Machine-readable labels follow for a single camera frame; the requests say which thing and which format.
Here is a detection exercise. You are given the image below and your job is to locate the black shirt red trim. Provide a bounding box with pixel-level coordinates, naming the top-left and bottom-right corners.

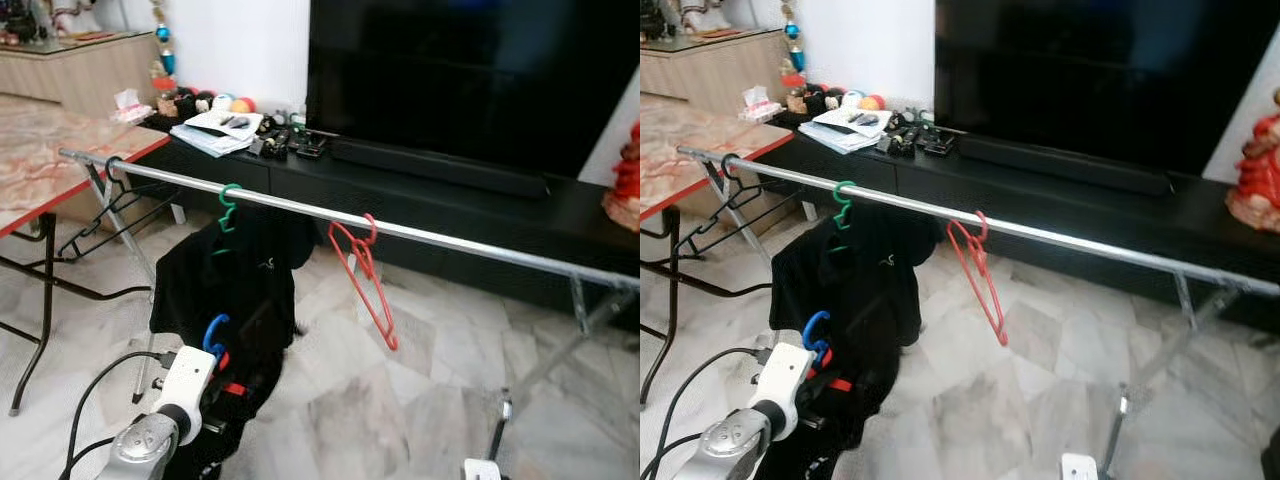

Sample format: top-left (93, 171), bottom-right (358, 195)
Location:
top-left (785, 340), bottom-right (911, 480)
top-left (175, 340), bottom-right (286, 480)

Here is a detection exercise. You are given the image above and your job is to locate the blue plastic hanger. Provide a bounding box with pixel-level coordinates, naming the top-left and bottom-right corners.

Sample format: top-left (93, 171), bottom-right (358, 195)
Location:
top-left (203, 313), bottom-right (231, 366)
top-left (801, 309), bottom-right (833, 363)

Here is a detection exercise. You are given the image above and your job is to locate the red plastic hanger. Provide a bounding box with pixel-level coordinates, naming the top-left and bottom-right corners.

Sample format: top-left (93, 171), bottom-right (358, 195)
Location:
top-left (328, 213), bottom-right (399, 351)
top-left (945, 210), bottom-right (1009, 348)

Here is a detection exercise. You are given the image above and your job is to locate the green plastic hanger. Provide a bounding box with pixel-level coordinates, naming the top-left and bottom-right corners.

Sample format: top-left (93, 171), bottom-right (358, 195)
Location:
top-left (218, 183), bottom-right (244, 256)
top-left (833, 180), bottom-right (859, 251)

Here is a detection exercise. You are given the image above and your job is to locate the black t-shirt green logo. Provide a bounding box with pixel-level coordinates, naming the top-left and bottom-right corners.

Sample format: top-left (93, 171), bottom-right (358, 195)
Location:
top-left (150, 205), bottom-right (321, 351)
top-left (770, 203), bottom-right (946, 351)

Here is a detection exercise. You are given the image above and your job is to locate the silver metal clothes rack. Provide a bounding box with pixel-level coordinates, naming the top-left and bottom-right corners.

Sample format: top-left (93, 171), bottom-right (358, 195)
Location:
top-left (58, 147), bottom-right (640, 461)
top-left (677, 145), bottom-right (1280, 471)

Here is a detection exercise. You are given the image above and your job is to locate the stack of white papers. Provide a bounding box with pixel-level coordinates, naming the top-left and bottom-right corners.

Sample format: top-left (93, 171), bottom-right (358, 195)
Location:
top-left (170, 110), bottom-right (264, 158)
top-left (797, 107), bottom-right (893, 154)

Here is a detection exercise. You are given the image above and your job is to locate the marble folding table red edge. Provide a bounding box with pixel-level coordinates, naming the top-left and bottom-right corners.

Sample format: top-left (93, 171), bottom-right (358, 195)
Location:
top-left (640, 95), bottom-right (798, 406)
top-left (0, 95), bottom-right (173, 416)

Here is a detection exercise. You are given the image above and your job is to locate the red laughing buddha statue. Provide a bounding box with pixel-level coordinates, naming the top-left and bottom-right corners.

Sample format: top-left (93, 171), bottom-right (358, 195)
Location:
top-left (602, 120), bottom-right (640, 233)
top-left (1225, 88), bottom-right (1280, 233)

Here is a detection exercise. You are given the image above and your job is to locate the black plush toy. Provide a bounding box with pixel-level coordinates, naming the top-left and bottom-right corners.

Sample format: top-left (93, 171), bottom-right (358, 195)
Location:
top-left (172, 88), bottom-right (216, 121)
top-left (805, 85), bottom-right (846, 118)

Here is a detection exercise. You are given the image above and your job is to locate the pink white tissue box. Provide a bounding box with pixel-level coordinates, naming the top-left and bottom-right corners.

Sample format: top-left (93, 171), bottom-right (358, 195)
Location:
top-left (112, 88), bottom-right (153, 123)
top-left (740, 85), bottom-right (781, 121)

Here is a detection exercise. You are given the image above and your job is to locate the black low tv console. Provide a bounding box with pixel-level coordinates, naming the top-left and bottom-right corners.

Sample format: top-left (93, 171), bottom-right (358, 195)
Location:
top-left (770, 110), bottom-right (1280, 336)
top-left (140, 110), bottom-right (640, 321)

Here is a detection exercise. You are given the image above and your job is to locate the black soundbar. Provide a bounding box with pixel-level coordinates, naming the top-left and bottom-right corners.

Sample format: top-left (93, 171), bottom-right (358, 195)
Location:
top-left (957, 133), bottom-right (1173, 197)
top-left (330, 138), bottom-right (551, 201)

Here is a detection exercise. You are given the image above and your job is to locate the light wooden sideboard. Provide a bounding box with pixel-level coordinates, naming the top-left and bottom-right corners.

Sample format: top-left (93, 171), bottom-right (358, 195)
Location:
top-left (0, 30), bottom-right (161, 116)
top-left (640, 28), bottom-right (791, 116)

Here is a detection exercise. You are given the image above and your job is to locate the blue gold trophy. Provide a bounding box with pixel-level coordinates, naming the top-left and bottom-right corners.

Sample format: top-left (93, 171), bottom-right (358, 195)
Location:
top-left (150, 0), bottom-right (179, 79)
top-left (780, 0), bottom-right (806, 76)

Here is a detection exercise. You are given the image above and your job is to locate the white ceramic figurine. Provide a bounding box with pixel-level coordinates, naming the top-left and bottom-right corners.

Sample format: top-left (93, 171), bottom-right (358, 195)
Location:
top-left (50, 0), bottom-right (113, 36)
top-left (680, 0), bottom-right (746, 33)

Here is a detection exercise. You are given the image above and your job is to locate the large black television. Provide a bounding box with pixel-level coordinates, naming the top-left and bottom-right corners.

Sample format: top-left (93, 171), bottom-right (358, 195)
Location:
top-left (305, 0), bottom-right (640, 181)
top-left (933, 0), bottom-right (1280, 176)

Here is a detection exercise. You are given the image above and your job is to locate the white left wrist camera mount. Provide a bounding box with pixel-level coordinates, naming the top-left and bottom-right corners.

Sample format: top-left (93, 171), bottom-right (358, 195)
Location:
top-left (152, 345), bottom-right (218, 436)
top-left (755, 342), bottom-right (818, 433)

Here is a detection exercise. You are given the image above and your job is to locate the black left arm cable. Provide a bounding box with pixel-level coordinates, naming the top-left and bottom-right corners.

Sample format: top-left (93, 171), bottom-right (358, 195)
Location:
top-left (640, 347), bottom-right (776, 480)
top-left (60, 350), bottom-right (176, 480)

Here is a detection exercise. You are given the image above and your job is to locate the black wire hanger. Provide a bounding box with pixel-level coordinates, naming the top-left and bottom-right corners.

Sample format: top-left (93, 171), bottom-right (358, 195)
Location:
top-left (685, 153), bottom-right (801, 259)
top-left (58, 157), bottom-right (181, 263)

